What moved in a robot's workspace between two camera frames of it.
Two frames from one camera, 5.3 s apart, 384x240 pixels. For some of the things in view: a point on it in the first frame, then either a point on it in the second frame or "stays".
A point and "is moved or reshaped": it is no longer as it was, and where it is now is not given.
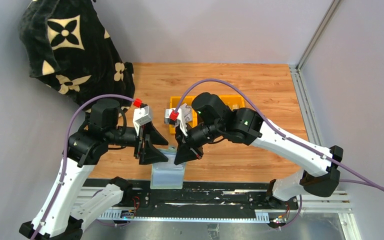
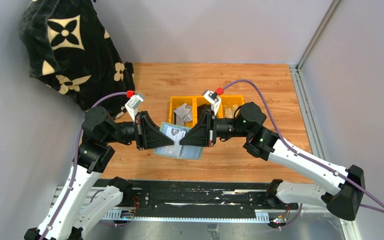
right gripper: (185, 143) → (212, 129)
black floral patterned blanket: (67, 46) stays
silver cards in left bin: (186, 112) stays
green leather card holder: (166, 174) is moved or reshaped
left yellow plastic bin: (187, 100) stays
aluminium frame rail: (308, 119) stays
